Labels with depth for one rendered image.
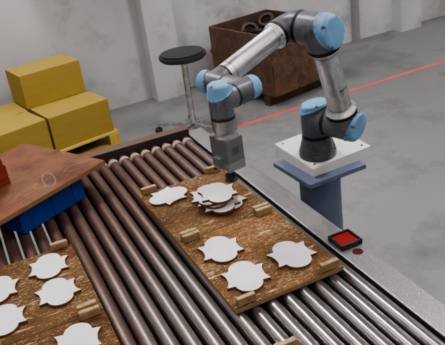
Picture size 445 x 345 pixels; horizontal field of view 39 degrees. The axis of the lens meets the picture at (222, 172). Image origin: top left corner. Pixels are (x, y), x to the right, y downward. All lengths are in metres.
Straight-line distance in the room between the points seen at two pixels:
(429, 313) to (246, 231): 0.64
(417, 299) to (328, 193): 0.92
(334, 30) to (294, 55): 3.61
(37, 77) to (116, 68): 1.09
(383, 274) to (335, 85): 0.74
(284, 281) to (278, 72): 3.97
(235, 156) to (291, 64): 3.87
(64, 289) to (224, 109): 0.71
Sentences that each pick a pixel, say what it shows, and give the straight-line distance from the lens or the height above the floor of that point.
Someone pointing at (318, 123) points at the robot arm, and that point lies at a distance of 2.44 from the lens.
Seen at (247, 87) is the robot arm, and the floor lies 1.40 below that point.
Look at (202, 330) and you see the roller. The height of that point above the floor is 0.92.
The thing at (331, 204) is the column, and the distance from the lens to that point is 2.61.
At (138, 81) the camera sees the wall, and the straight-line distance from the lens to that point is 6.38.
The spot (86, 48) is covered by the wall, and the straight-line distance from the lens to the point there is 6.16.
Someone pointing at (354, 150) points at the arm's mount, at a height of 0.91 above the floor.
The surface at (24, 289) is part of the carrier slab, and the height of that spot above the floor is 0.94.
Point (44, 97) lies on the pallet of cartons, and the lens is 5.49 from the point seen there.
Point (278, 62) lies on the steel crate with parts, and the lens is 5.63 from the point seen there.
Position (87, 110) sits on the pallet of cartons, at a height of 0.38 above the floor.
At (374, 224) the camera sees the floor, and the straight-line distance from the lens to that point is 3.85.
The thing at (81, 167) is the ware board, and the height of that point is 1.04.
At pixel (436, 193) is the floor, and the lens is 4.18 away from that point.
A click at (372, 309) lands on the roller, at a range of 1.73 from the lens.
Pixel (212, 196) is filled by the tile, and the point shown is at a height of 0.99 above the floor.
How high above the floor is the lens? 2.00
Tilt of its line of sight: 26 degrees down
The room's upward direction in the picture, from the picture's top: 8 degrees counter-clockwise
